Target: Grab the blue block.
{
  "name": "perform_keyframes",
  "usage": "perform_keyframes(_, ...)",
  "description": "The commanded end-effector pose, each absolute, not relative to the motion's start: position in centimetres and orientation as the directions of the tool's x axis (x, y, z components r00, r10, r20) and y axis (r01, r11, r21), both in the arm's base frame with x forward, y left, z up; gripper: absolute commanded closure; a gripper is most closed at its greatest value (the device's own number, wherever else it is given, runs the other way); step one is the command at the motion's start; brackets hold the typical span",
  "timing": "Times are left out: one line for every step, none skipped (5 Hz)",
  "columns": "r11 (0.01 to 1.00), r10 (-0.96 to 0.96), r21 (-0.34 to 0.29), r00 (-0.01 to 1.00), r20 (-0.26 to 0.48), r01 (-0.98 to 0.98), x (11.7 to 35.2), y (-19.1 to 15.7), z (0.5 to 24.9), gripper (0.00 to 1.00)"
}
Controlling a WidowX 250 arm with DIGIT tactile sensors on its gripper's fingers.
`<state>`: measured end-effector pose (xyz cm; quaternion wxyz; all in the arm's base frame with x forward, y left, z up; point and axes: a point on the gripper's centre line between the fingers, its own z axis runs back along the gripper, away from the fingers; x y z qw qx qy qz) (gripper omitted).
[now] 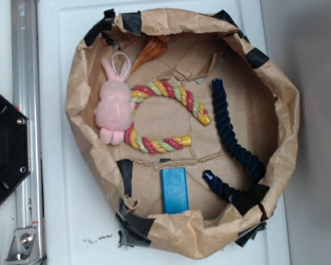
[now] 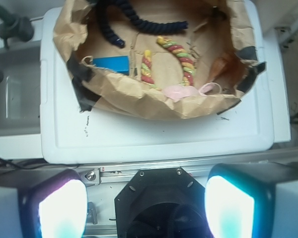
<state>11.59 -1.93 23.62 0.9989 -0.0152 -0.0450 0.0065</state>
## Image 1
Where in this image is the blue rectangular block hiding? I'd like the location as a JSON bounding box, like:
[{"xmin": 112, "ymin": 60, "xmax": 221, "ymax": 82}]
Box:
[{"xmin": 161, "ymin": 168, "xmax": 189, "ymax": 214}]

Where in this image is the pink plush bunny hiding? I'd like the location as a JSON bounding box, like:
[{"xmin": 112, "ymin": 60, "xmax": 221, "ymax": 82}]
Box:
[{"xmin": 94, "ymin": 52, "xmax": 136, "ymax": 145}]

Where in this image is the orange translucent plastic toy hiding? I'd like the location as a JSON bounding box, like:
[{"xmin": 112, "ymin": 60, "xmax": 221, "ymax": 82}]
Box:
[{"xmin": 131, "ymin": 35, "xmax": 171, "ymax": 74}]

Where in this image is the brown paper bag bin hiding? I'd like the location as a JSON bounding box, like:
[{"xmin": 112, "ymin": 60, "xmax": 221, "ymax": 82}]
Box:
[{"xmin": 65, "ymin": 8, "xmax": 300, "ymax": 259}]

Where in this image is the pink yellow green rope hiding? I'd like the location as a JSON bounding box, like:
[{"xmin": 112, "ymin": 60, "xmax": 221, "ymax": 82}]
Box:
[{"xmin": 124, "ymin": 81, "xmax": 212, "ymax": 155}]

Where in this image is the navy blue twisted rope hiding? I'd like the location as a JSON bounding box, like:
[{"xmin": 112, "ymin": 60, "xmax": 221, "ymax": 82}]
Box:
[{"xmin": 202, "ymin": 78, "xmax": 266, "ymax": 203}]

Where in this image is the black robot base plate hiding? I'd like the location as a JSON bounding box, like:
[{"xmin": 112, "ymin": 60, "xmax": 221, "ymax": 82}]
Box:
[{"xmin": 0, "ymin": 95, "xmax": 30, "ymax": 206}]

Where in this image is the aluminium extrusion rail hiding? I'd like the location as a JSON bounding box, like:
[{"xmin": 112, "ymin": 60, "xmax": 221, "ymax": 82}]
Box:
[{"xmin": 10, "ymin": 1, "xmax": 47, "ymax": 264}]

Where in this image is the metal corner bracket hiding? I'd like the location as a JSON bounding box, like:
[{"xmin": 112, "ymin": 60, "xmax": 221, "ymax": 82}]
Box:
[{"xmin": 4, "ymin": 227, "xmax": 40, "ymax": 264}]

